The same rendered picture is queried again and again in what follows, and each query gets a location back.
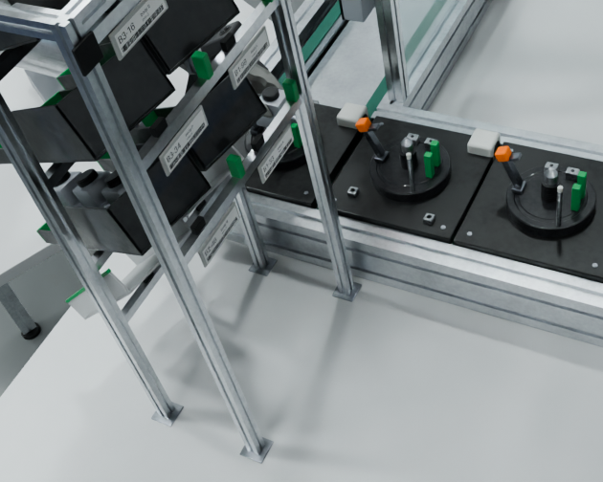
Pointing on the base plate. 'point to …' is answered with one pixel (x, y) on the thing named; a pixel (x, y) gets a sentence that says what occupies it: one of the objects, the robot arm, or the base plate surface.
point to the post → (392, 49)
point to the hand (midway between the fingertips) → (275, 100)
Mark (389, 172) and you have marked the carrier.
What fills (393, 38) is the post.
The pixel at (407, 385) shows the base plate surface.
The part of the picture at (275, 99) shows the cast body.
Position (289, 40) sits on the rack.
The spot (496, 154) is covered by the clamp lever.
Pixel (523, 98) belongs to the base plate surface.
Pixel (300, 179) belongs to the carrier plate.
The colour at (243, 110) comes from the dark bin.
